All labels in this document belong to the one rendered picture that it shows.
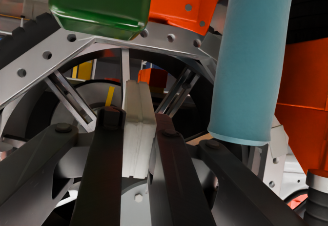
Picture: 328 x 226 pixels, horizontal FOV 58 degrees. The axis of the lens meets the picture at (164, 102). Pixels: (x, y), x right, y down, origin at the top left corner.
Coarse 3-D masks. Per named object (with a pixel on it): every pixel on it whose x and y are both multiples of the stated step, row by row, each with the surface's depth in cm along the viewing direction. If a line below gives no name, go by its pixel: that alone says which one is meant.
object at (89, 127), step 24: (96, 48) 53; (120, 48) 56; (168, 72) 80; (192, 72) 61; (24, 96) 52; (72, 96) 55; (168, 96) 59; (192, 96) 81; (0, 120) 51; (24, 120) 68; (192, 144) 61; (240, 144) 62; (72, 192) 56; (48, 216) 72
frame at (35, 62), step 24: (48, 48) 44; (72, 48) 44; (144, 48) 51; (168, 48) 48; (192, 48) 49; (216, 48) 49; (0, 72) 42; (24, 72) 48; (48, 72) 46; (0, 96) 43; (264, 168) 54
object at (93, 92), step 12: (96, 84) 96; (108, 84) 97; (84, 96) 95; (96, 96) 96; (120, 96) 98; (60, 108) 94; (96, 108) 96; (60, 120) 94; (72, 120) 95; (84, 132) 92
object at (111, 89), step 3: (111, 87) 97; (114, 87) 97; (111, 90) 97; (108, 93) 97; (111, 93) 97; (108, 96) 97; (111, 96) 97; (108, 99) 97; (111, 99) 97; (108, 102) 97; (105, 105) 97; (108, 105) 97
